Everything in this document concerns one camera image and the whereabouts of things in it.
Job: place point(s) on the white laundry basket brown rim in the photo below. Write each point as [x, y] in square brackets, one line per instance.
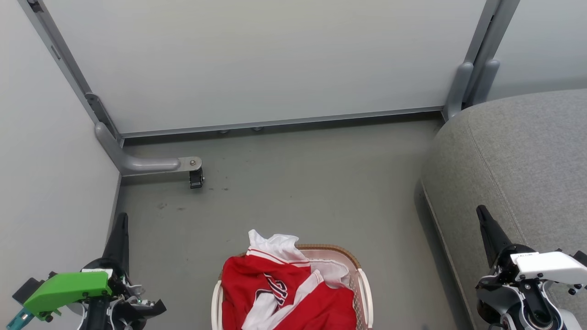
[364, 293]

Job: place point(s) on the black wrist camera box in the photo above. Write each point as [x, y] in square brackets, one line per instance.
[581, 258]
[30, 288]

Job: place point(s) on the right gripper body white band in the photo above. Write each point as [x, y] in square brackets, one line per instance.
[550, 266]

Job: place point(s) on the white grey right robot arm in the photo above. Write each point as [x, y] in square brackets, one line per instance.
[509, 298]

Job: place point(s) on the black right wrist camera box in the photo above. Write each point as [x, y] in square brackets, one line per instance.
[581, 258]

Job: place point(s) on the red garment with white stripes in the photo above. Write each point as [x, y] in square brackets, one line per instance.
[238, 279]

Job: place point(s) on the black caster wheel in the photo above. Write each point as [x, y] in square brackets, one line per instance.
[196, 178]

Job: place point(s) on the white cloth basket liner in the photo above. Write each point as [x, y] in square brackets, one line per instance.
[275, 242]

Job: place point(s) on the grey partition post with bracket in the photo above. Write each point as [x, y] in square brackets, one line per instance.
[69, 68]

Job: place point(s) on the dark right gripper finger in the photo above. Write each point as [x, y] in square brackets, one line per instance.
[491, 236]

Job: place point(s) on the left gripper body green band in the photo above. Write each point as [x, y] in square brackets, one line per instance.
[69, 286]

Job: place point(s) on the grey fabric sofa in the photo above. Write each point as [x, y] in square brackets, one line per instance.
[518, 151]

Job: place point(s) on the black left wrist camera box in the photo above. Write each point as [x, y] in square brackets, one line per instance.
[30, 288]

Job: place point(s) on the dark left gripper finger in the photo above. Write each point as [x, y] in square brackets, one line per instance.
[119, 243]

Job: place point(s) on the grey partition bottom rail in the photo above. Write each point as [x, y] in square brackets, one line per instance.
[275, 123]

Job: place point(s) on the grey partition post rounded foot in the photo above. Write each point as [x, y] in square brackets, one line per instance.
[458, 91]
[487, 78]

